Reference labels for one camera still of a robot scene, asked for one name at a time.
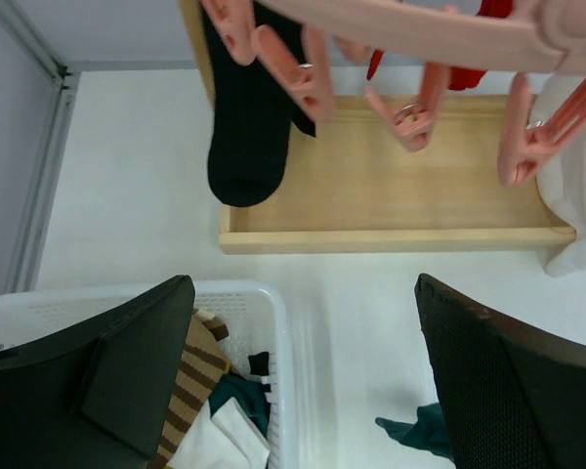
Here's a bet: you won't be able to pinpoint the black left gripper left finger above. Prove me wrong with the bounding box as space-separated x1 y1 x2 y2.
0 276 195 468

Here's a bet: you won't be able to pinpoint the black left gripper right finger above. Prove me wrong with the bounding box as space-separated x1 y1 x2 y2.
414 274 586 468

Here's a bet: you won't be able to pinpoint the dark green sock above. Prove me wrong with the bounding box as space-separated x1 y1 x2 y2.
375 403 454 461

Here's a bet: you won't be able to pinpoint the pink round clip hanger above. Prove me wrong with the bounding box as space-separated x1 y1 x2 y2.
203 0 586 185

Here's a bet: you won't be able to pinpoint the brown striped sock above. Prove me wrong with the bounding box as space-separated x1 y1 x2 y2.
147 309 231 468

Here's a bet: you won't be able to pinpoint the green sock in basket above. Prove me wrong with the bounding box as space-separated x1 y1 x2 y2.
208 374 271 437

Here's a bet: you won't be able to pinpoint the white plastic basket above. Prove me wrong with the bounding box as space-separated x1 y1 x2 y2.
0 279 299 469

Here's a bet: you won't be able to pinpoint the white hanging cloth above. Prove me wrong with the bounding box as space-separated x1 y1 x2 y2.
534 72 586 278

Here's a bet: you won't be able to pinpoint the wooden clothes rack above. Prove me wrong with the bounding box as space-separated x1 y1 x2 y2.
180 0 577 255

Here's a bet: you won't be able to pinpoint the black sock white stripes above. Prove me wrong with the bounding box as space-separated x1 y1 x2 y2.
201 11 316 207

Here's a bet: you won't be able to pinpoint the red sock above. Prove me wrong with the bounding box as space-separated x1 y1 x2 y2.
448 0 514 91
366 49 385 81

